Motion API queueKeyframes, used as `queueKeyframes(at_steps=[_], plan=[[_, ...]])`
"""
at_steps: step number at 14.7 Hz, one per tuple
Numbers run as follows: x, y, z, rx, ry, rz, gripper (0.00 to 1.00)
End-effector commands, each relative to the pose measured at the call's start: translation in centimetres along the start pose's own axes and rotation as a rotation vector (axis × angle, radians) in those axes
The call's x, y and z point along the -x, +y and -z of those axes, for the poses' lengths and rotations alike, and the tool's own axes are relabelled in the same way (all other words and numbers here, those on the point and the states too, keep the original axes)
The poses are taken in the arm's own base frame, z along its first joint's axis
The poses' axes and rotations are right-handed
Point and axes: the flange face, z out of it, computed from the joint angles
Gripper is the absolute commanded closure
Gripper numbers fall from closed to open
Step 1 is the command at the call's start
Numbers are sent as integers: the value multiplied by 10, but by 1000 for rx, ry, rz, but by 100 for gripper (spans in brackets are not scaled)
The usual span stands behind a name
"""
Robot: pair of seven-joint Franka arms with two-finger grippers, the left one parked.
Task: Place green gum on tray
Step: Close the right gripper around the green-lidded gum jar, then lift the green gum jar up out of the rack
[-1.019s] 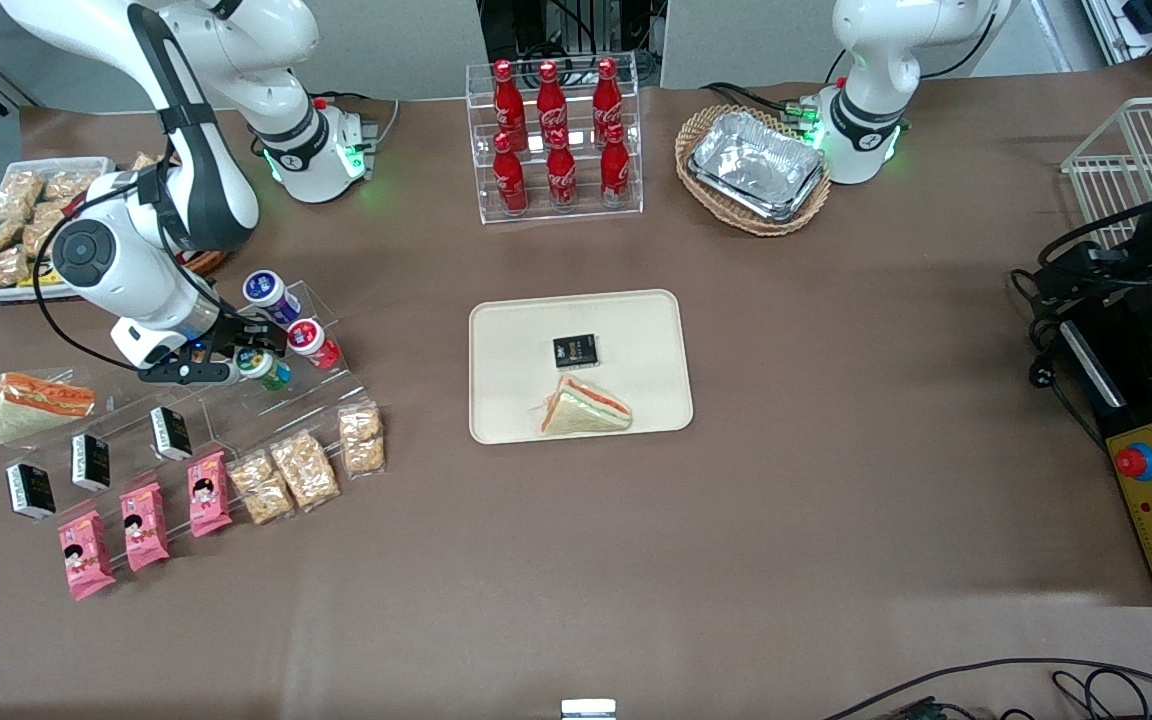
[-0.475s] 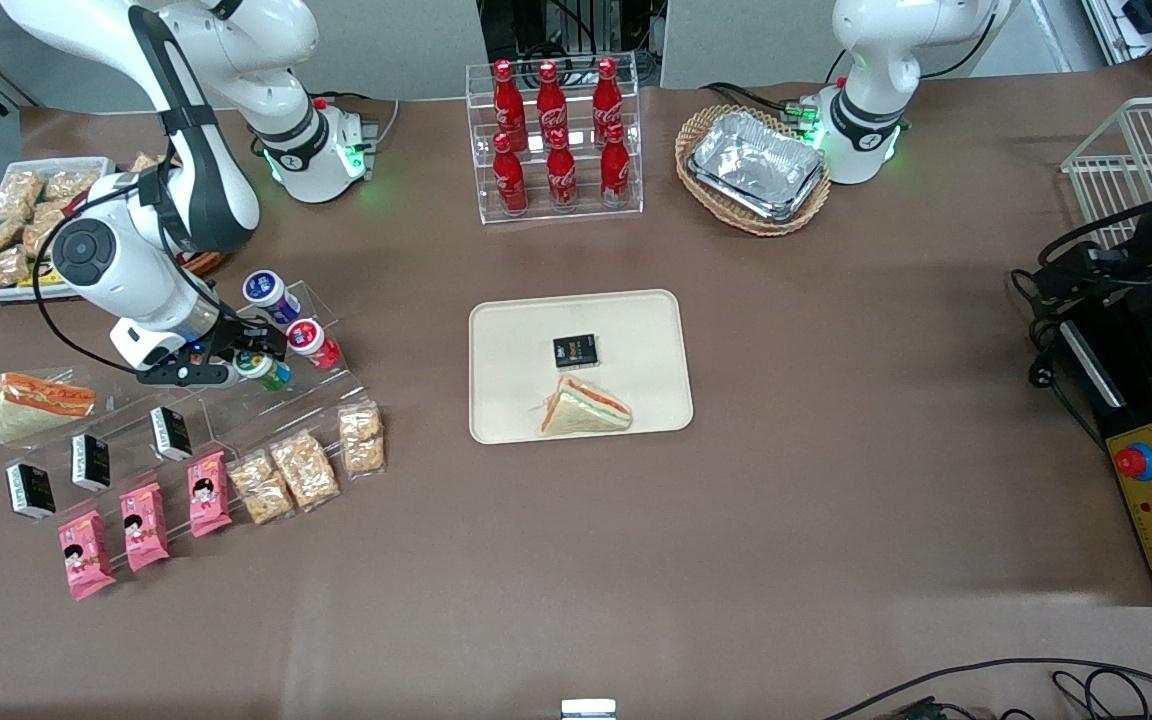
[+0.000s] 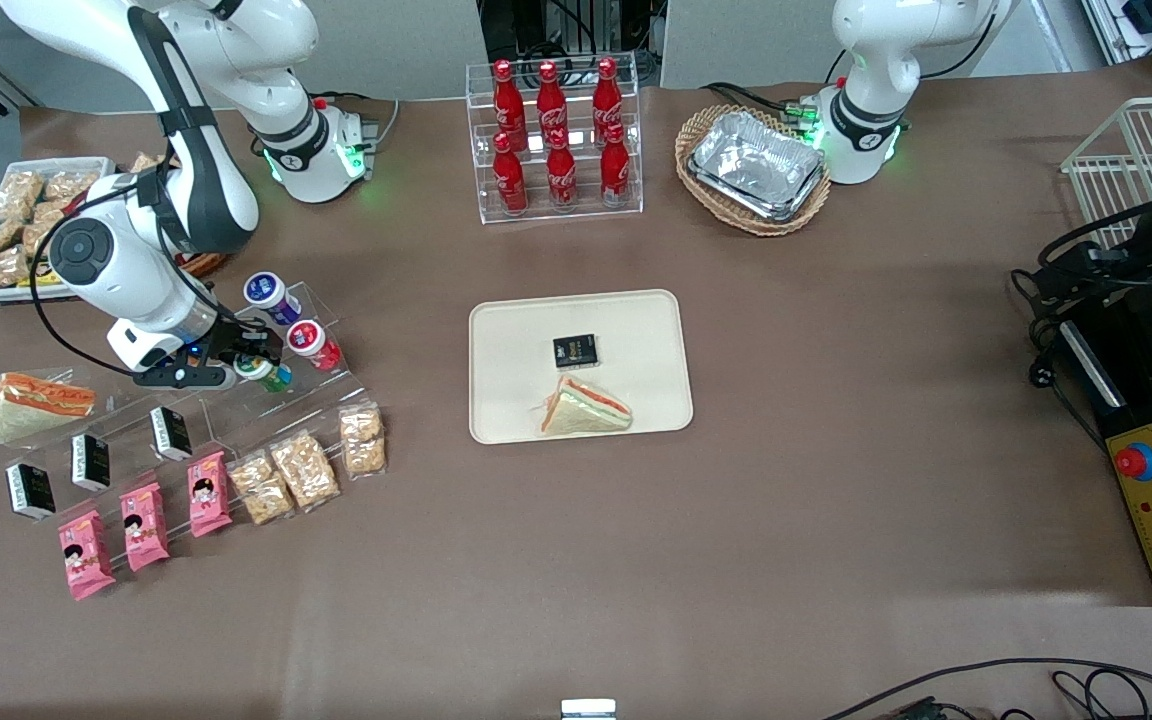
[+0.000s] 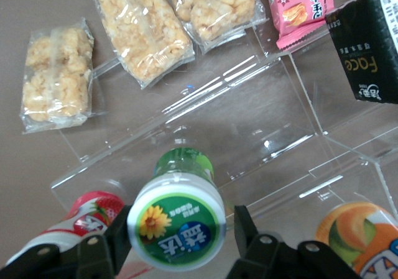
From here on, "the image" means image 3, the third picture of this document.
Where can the small black box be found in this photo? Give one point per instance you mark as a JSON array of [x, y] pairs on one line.
[[30, 490], [575, 351], [90, 462], [171, 433]]

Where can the wrapped triangle sandwich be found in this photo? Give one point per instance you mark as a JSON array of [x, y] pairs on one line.
[[581, 410], [36, 405]]

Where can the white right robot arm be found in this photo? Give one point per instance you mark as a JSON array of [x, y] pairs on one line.
[[116, 275]]

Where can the red gum bottle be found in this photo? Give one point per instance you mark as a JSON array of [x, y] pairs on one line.
[[312, 342]]

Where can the beige plastic tray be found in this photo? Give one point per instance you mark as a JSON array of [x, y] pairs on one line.
[[636, 330]]

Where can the clear acrylic step stand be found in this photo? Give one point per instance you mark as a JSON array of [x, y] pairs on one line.
[[126, 455], [336, 385]]

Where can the white rectangular bin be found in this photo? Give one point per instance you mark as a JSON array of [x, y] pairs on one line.
[[91, 165]]

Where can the green gum bottle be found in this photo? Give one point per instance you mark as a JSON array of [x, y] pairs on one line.
[[266, 376]]

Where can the pink snack pack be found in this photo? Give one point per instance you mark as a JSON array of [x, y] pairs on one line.
[[144, 527], [86, 555], [208, 495]]

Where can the aluminium foil tray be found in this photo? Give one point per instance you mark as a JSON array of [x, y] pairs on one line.
[[756, 160]]

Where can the red cola bottle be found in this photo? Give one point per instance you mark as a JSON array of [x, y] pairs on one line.
[[607, 95], [508, 100], [561, 178], [551, 100], [615, 172], [510, 180]]

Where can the yellow snack pack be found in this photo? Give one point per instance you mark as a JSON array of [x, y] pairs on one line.
[[36, 282]]

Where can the black control box yellow panel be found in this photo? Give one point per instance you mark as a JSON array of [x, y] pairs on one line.
[[1146, 400]]

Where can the metal frame shelf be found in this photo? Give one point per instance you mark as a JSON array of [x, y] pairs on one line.
[[1151, 30]]

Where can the red emergency stop button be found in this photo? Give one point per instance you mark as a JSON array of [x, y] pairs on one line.
[[1134, 461]]

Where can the small silver device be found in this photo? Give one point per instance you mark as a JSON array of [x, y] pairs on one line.
[[588, 710]]

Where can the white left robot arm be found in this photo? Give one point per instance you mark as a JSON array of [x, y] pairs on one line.
[[871, 60]]

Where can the blue gum bottle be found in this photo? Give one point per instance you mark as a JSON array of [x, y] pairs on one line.
[[266, 292]]

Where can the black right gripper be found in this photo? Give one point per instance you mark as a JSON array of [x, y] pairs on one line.
[[233, 338]]

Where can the brown table cover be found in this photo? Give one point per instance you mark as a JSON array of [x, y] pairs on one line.
[[836, 450]]

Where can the light wicker basket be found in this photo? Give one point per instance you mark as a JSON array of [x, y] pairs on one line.
[[706, 200]]

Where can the dark brown wicker basket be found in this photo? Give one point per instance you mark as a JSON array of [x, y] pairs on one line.
[[204, 265]]

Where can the clear acrylic bottle rack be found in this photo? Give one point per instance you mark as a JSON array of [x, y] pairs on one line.
[[581, 170]]

